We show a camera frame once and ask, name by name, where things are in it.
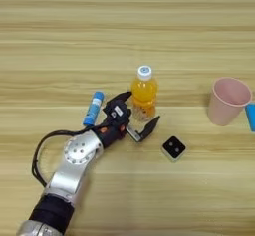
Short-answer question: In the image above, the black cube white base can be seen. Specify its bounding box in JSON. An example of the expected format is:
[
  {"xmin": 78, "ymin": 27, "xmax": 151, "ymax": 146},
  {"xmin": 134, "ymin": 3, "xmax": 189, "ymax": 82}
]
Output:
[{"xmin": 160, "ymin": 134, "xmax": 188, "ymax": 162}]

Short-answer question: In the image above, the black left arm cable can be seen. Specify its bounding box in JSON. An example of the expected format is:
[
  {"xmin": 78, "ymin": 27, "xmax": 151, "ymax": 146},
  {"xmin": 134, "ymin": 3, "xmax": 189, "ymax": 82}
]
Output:
[{"xmin": 31, "ymin": 127, "xmax": 101, "ymax": 188}]

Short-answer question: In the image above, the orange juice bottle white cap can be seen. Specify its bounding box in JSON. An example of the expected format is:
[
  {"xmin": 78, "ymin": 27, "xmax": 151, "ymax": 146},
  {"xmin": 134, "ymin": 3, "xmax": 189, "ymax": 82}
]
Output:
[{"xmin": 129, "ymin": 64, "xmax": 159, "ymax": 121}]

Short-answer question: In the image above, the pink plastic cup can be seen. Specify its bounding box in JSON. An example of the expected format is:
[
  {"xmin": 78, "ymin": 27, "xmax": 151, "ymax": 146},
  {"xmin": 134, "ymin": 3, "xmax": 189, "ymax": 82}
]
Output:
[{"xmin": 206, "ymin": 77, "xmax": 254, "ymax": 127}]

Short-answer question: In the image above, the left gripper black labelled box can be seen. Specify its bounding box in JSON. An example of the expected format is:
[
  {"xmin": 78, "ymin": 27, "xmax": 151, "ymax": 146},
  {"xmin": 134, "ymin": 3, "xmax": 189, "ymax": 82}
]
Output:
[{"xmin": 103, "ymin": 99, "xmax": 131, "ymax": 126}]

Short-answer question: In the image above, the blue glue stick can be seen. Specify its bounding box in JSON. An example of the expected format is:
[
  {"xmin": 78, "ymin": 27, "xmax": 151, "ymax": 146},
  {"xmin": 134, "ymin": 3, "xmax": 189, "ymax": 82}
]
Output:
[{"xmin": 82, "ymin": 91, "xmax": 106, "ymax": 127}]

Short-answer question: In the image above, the blue bar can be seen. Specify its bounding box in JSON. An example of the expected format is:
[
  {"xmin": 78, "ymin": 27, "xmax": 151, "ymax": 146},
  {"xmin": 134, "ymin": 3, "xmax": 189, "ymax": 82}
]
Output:
[{"xmin": 244, "ymin": 102, "xmax": 255, "ymax": 133}]

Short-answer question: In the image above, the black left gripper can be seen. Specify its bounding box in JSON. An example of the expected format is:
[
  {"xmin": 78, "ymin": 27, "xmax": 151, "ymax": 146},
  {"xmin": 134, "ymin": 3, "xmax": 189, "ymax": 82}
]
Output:
[{"xmin": 96, "ymin": 91, "xmax": 161, "ymax": 150}]

